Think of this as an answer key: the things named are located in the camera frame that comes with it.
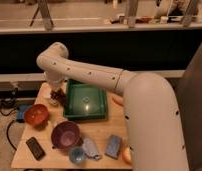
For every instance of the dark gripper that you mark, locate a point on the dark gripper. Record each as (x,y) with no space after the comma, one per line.
(57,93)

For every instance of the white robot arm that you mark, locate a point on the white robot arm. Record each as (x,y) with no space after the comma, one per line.
(150,106)

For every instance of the small blue cup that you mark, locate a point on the small blue cup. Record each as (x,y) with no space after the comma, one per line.
(76,155)

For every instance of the green plastic bin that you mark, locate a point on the green plastic bin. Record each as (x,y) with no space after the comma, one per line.
(84,102)

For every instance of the red bowl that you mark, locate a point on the red bowl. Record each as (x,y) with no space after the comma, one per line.
(36,115)

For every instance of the blue box on floor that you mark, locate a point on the blue box on floor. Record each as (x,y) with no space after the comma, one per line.
(21,110)

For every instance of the purple bowl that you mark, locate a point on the purple bowl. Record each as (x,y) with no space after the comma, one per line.
(65,135)

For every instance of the black remote control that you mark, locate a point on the black remote control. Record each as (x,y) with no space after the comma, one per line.
(35,148)

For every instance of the blue sponge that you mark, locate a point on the blue sponge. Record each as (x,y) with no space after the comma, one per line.
(113,146)

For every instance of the orange fruit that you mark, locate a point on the orange fruit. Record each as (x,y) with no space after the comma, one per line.
(126,155)

